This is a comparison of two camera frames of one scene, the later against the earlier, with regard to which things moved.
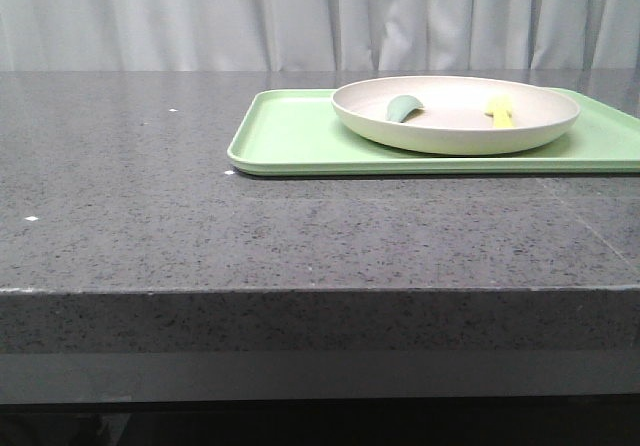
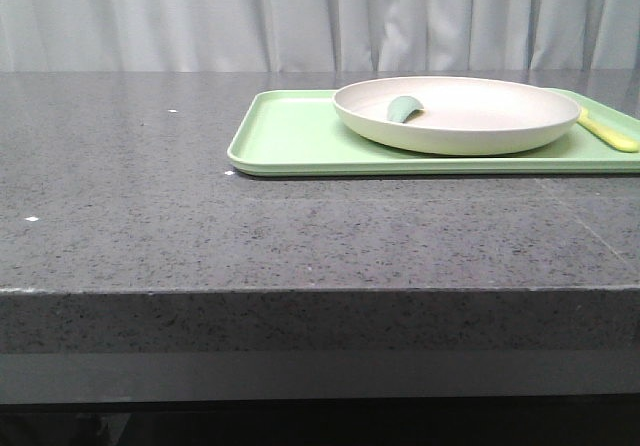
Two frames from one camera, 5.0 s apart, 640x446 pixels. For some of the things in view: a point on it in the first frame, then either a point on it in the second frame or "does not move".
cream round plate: (450, 115) does not move
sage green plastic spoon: (400, 106) does not move
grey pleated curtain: (318, 18) does not move
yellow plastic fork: (501, 114) -> (607, 134)
